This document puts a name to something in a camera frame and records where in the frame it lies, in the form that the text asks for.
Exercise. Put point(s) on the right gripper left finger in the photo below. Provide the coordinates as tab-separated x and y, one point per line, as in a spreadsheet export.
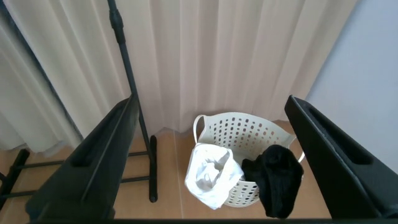
87	180

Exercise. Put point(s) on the white garment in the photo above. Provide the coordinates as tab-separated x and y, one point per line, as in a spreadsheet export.
211	177

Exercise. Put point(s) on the black clothes rack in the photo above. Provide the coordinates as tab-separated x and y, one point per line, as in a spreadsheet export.
153	174

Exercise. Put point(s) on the white laundry basket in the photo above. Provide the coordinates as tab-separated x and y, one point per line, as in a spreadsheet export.
245	133

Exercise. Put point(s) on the black shorts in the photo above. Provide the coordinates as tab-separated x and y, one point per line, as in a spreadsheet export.
276	180

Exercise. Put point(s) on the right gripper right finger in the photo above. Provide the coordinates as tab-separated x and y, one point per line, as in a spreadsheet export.
329	174

